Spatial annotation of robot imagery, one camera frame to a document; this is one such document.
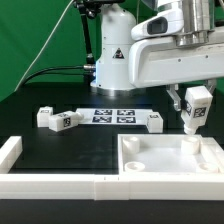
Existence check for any white U-shaped fence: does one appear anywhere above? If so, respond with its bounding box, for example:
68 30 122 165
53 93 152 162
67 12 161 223
0 136 224 200

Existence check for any black cable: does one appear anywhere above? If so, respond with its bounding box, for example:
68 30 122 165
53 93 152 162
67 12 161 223
20 64 98 88

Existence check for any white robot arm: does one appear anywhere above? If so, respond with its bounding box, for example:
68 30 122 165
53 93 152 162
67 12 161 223
91 0 224 95

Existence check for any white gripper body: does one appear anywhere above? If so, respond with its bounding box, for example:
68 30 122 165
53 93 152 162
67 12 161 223
129 27 224 88

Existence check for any white marker sheet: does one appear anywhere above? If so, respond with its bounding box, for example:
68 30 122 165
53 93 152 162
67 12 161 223
77 108 151 125

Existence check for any white cable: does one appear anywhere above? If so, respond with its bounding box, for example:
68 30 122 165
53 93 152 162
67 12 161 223
13 0 75 93

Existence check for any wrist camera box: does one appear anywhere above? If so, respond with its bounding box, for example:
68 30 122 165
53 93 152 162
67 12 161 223
131 8 184 41

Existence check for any black camera stand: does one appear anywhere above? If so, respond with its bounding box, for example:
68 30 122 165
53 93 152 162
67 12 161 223
72 0 125 64

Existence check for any white square tabletop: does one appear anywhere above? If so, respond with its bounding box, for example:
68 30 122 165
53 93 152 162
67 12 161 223
118 134 224 174

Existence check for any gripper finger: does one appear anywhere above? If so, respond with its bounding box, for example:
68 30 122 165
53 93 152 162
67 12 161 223
205 79 217 94
166 84 181 111

